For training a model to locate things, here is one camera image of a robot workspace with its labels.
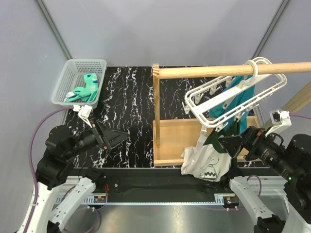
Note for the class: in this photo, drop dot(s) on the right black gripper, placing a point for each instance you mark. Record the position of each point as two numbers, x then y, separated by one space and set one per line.
250 139

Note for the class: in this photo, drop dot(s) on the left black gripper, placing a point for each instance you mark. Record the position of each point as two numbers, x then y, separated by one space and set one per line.
109 138

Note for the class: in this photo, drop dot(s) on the white plastic clip hanger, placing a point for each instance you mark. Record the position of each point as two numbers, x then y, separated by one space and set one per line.
216 112

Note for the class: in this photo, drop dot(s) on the mint green sock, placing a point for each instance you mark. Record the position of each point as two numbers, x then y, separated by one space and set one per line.
76 94
91 88

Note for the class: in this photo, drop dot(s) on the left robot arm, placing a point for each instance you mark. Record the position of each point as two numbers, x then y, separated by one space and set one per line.
53 170

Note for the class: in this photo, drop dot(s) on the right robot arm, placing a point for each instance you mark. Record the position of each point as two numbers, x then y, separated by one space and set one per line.
293 163

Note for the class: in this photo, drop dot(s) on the white perforated plastic basket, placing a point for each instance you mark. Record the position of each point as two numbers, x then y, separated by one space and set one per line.
72 76

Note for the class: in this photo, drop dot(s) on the wooden hanging rod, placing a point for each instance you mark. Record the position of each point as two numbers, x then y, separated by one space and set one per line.
215 71

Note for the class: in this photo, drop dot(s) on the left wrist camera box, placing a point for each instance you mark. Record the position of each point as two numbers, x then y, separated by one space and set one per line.
83 113

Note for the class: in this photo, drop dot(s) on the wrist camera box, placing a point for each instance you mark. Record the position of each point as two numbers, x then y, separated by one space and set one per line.
83 113
280 122

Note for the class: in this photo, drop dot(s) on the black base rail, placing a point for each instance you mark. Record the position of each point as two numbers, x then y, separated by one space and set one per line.
155 186

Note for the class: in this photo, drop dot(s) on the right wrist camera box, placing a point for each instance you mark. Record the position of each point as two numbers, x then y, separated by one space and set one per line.
280 122

